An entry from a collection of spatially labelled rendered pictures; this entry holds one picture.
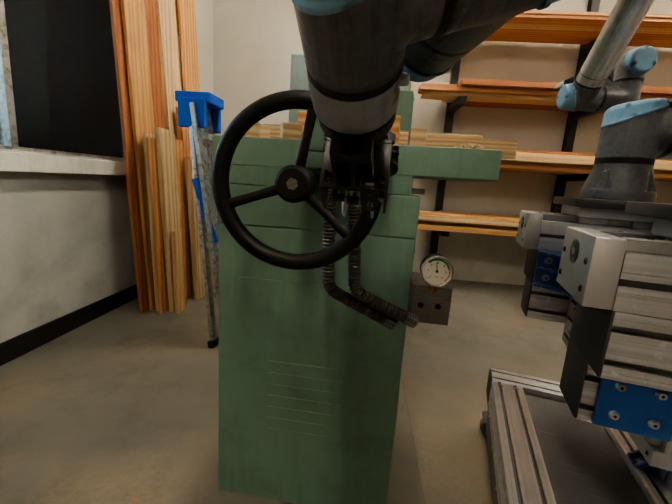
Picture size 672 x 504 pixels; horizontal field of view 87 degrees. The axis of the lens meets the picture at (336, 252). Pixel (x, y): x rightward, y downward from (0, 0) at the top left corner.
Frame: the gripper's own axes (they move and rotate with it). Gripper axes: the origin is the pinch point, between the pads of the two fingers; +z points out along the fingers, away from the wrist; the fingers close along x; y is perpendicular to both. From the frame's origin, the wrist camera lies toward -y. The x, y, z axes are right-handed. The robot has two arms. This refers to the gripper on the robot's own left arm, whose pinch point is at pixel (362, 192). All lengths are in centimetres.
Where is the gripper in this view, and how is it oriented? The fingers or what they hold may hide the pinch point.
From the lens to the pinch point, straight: 51.9
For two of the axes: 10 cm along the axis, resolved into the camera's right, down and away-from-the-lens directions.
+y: -1.3, 9.4, -3.2
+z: 0.8, 3.3, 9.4
